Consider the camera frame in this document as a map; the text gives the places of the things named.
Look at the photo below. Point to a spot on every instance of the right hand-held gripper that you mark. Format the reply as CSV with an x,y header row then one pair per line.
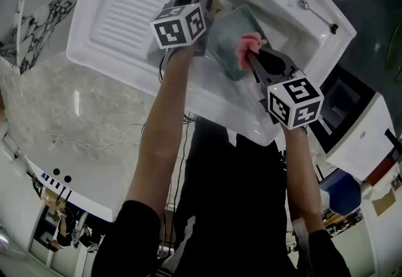
x,y
295,103

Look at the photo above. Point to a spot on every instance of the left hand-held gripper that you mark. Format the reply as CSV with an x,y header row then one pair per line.
x,y
171,32

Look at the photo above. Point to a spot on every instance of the pink cloth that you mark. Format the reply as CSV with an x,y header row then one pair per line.
x,y
248,46

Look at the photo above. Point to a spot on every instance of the person's right forearm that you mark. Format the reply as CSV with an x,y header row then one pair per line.
x,y
301,175

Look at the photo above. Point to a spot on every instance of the person's left forearm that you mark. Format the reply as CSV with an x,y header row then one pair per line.
x,y
163,128

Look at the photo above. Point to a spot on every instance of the metal spoon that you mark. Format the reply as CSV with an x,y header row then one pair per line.
x,y
304,4

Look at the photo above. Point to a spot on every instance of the white sink with drainboard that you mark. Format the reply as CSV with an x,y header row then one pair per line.
x,y
119,18

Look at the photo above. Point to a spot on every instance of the white rectangular basin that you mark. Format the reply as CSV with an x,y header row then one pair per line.
x,y
358,144

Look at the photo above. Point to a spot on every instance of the person's black clothing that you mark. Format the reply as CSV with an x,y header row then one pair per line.
x,y
235,191

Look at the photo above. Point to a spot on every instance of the blue chair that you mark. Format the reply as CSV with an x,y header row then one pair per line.
x,y
340,194

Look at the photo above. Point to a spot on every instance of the reddish brown cabinet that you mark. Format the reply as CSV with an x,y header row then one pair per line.
x,y
381,172

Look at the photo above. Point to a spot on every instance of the black veined marble slab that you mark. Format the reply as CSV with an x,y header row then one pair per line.
x,y
47,18

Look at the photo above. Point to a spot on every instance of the white panel with round holes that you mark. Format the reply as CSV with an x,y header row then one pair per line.
x,y
78,194

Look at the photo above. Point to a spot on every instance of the cardboard box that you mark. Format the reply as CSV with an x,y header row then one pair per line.
x,y
53,198

